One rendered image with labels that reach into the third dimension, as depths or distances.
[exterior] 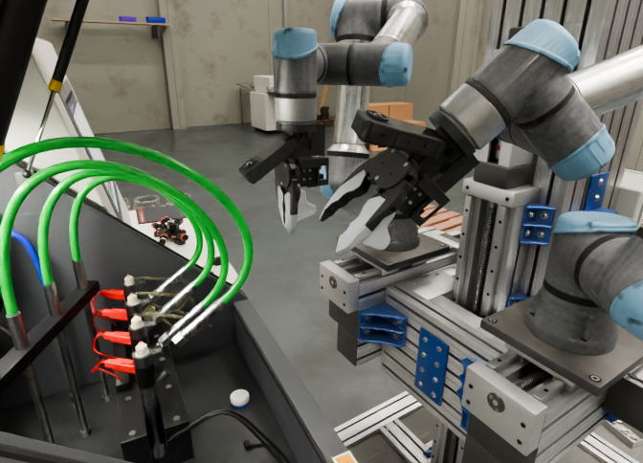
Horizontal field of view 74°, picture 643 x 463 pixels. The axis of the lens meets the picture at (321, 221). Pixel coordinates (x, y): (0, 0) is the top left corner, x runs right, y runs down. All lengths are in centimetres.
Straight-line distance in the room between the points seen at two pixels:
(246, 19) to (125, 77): 302
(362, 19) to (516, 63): 68
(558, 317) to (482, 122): 44
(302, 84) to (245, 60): 1025
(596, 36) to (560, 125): 43
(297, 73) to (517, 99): 36
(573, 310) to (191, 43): 1011
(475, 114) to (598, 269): 34
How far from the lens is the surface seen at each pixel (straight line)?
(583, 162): 61
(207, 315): 71
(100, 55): 1017
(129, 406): 82
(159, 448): 85
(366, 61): 81
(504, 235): 103
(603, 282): 75
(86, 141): 60
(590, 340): 89
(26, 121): 97
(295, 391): 83
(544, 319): 88
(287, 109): 76
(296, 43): 75
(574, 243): 82
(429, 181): 54
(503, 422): 86
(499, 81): 55
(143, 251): 99
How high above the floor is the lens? 151
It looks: 21 degrees down
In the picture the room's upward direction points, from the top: 1 degrees clockwise
